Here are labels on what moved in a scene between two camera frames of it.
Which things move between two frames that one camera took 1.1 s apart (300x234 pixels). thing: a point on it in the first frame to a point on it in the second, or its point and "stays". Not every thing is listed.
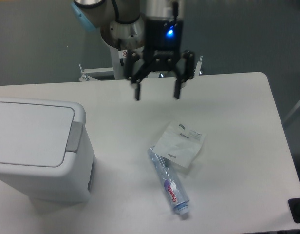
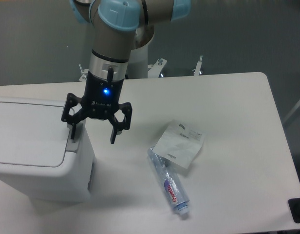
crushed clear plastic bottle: (170, 181) stays
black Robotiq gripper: (162, 44) to (100, 100)
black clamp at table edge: (297, 207) stays
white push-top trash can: (43, 149) stays
